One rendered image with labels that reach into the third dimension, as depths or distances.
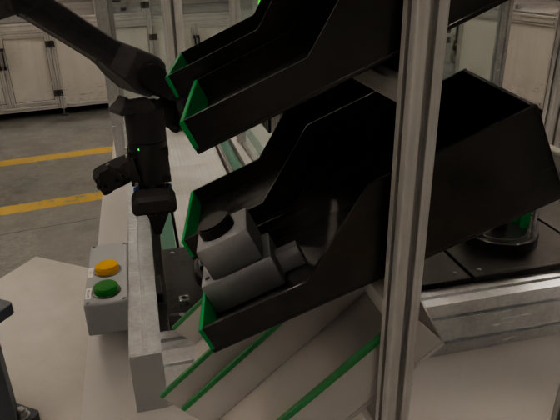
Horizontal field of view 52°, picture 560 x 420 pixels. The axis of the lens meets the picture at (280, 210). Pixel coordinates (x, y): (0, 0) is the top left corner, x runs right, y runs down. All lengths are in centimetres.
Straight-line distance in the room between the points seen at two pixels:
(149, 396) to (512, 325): 59
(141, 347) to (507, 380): 55
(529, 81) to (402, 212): 574
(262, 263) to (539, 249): 75
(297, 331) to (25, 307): 71
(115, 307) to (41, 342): 18
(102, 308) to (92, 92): 532
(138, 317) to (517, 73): 556
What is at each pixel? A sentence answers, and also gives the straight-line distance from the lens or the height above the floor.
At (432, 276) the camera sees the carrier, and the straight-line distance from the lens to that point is 99.
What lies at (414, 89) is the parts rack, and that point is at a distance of 34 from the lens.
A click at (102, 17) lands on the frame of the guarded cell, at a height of 131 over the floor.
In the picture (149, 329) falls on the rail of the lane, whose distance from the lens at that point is 88.
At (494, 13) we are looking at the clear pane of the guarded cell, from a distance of 207.
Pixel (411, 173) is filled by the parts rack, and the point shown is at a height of 134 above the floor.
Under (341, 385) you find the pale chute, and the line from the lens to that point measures 48.
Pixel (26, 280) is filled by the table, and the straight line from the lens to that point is 129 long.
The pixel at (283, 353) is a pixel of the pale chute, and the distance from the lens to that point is 61.
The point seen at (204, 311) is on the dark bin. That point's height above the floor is 121.
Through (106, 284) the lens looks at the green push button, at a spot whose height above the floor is 97.
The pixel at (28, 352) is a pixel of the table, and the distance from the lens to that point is 107.
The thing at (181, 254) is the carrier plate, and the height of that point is 97.
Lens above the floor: 147
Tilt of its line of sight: 24 degrees down
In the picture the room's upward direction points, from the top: 1 degrees counter-clockwise
